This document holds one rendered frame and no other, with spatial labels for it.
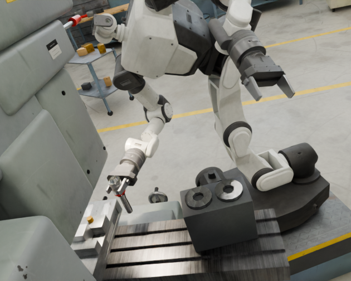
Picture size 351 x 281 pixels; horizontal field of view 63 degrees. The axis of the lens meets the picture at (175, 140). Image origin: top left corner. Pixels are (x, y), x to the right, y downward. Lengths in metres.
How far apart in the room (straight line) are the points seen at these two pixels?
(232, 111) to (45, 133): 0.87
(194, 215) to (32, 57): 0.61
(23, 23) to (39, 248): 0.43
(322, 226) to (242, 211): 0.90
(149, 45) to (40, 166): 0.60
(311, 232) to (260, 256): 0.76
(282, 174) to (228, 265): 0.72
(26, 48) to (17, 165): 0.24
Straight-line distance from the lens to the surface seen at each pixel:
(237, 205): 0.92
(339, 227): 1.79
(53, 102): 0.72
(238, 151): 1.37
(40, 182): 0.61
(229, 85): 1.21
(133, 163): 1.15
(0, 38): 0.60
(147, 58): 1.08
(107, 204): 1.26
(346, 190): 2.54
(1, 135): 0.57
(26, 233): 0.43
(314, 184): 1.75
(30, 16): 0.70
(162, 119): 1.40
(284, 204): 1.65
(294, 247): 1.70
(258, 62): 0.79
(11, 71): 0.61
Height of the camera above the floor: 1.81
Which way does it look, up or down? 33 degrees down
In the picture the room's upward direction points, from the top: 17 degrees counter-clockwise
